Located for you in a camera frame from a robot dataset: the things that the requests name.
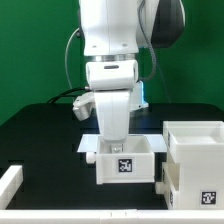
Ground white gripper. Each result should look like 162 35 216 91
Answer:
94 90 130 154

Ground large white drawer housing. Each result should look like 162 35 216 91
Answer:
163 121 224 210

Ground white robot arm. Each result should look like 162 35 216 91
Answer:
79 0 185 152

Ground flat white marker plate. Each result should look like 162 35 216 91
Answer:
78 134 167 153

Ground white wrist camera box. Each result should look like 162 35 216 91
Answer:
73 92 95 121

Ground black cables at base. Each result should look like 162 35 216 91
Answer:
46 87 91 105

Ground grey camera cable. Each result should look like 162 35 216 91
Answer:
64 28 83 98

